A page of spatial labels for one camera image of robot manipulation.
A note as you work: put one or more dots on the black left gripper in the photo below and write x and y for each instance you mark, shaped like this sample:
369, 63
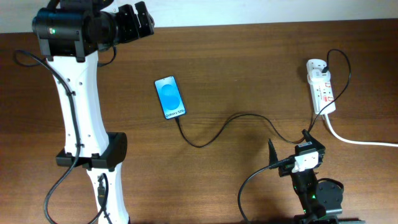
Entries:
133, 30

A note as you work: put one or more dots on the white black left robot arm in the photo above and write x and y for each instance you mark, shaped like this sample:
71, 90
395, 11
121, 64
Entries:
71, 34

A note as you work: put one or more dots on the blue Galaxy smartphone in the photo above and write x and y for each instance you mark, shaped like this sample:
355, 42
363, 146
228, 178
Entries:
170, 97

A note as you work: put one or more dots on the white power strip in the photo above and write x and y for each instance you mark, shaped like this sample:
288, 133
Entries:
322, 98

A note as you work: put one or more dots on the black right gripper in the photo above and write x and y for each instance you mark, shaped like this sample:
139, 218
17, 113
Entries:
288, 166

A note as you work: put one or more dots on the white USB charger adapter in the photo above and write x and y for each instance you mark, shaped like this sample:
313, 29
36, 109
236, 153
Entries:
315, 72

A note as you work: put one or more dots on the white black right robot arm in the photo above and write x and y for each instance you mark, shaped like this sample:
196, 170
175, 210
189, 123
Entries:
320, 198

